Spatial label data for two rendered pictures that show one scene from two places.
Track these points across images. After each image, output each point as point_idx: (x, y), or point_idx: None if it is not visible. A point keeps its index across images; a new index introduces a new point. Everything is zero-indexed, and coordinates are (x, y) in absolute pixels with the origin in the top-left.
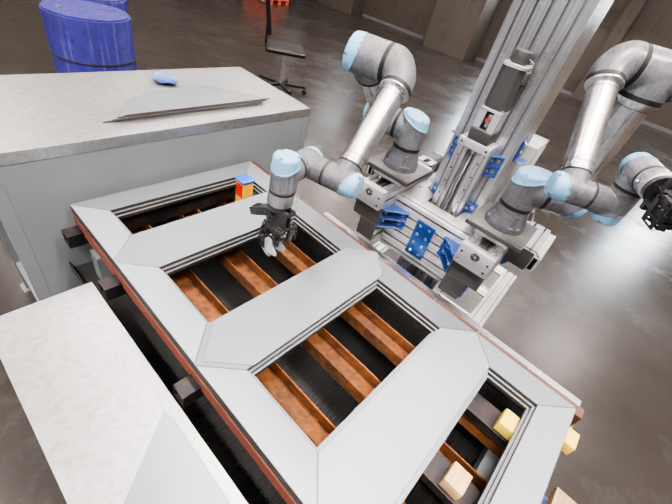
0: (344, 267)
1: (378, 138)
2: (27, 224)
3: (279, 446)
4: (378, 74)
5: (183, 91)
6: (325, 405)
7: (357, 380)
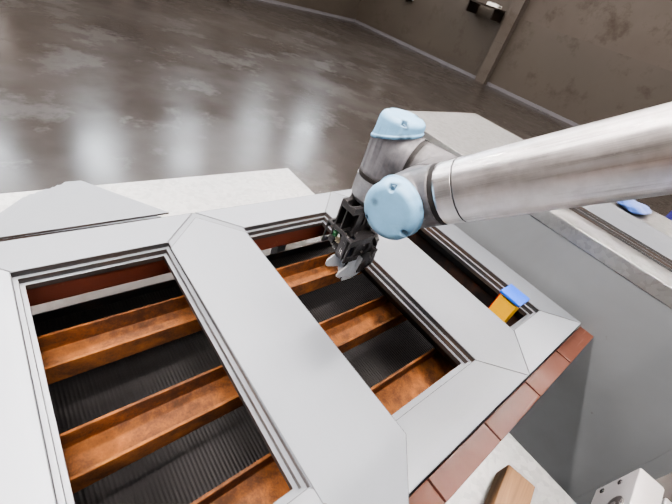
0: (342, 410)
1: (532, 169)
2: None
3: (52, 244)
4: None
5: (616, 209)
6: None
7: (127, 445)
